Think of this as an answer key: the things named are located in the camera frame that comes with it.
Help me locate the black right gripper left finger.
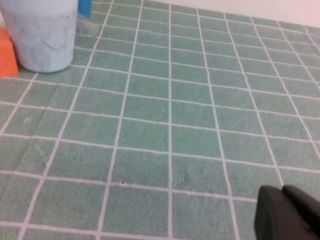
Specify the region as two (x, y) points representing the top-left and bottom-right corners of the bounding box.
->
(253, 185), (319, 240)

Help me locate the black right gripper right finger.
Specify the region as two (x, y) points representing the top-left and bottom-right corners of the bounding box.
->
(282, 184), (320, 240)

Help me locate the light blue plastic cup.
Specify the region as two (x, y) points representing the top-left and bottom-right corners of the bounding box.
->
(0, 0), (79, 74)

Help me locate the green white-grid tablecloth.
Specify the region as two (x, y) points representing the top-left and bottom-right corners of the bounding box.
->
(0, 0), (320, 240)

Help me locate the clear plastic cone base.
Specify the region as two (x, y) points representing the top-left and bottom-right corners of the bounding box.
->
(75, 13), (100, 36)

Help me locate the blue rolled paper cone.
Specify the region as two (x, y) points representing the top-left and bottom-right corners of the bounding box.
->
(77, 0), (93, 19)

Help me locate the orange foam cube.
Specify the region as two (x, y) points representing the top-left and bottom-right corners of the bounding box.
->
(0, 27), (20, 78)

